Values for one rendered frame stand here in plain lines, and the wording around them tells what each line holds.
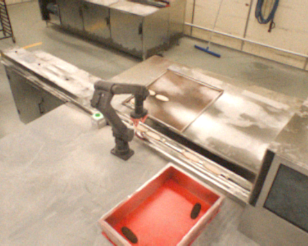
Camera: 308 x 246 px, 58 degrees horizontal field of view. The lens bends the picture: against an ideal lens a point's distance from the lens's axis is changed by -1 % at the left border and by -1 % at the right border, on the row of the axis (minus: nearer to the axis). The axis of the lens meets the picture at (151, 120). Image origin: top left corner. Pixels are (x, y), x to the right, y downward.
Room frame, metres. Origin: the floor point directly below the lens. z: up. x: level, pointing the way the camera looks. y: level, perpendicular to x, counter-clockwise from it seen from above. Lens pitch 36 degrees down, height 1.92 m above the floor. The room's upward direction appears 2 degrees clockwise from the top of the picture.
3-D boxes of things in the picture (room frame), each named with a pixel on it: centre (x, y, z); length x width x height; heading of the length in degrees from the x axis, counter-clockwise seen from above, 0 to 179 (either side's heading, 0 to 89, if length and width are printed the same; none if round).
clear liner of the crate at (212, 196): (0.76, -0.07, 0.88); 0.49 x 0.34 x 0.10; 139
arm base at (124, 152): (1.21, 0.16, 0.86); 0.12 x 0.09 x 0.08; 56
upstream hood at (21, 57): (2.10, 0.90, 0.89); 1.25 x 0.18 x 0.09; 50
